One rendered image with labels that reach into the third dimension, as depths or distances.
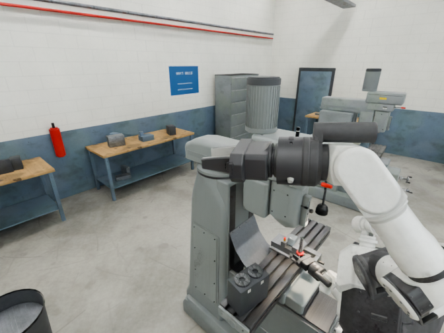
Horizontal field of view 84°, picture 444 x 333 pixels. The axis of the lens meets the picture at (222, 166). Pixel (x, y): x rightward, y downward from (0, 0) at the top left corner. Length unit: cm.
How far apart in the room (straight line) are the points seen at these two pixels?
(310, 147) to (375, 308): 67
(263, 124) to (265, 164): 108
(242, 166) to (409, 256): 30
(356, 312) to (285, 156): 68
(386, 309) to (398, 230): 54
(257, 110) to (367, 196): 113
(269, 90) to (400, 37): 661
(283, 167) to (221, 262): 171
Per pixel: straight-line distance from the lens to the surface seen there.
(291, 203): 153
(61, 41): 504
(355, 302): 99
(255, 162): 43
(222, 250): 201
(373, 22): 809
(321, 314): 200
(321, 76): 831
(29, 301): 276
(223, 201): 177
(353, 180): 42
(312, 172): 43
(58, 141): 492
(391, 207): 44
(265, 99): 147
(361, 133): 45
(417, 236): 50
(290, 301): 192
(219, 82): 667
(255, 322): 162
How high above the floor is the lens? 228
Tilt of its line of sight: 23 degrees down
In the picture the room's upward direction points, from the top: straight up
